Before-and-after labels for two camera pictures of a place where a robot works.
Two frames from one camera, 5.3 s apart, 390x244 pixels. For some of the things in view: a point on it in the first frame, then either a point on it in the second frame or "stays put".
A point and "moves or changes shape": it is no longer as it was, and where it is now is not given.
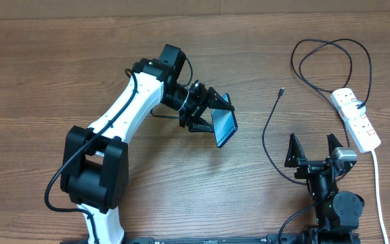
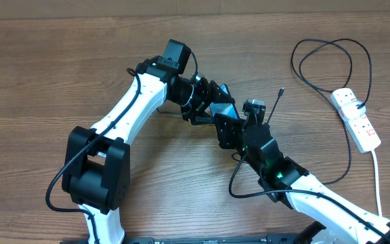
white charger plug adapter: x=349 y=110 stays put
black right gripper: x=294 y=158 to x=232 y=126
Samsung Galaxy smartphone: x=225 y=123 moves or changes shape
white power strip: x=361 y=132 stays put
